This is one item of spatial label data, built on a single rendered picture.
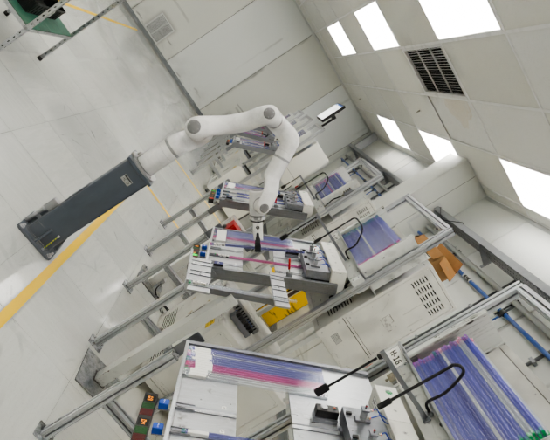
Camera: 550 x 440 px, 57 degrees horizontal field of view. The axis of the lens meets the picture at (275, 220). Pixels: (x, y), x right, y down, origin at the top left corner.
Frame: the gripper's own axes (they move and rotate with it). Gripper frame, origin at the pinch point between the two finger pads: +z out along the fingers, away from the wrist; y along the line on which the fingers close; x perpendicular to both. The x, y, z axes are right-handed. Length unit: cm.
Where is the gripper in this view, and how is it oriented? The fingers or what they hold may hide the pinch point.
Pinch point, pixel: (257, 247)
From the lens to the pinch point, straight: 273.7
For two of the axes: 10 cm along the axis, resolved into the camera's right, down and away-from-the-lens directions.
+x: -10.0, 0.1, -0.5
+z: 0.0, 9.6, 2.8
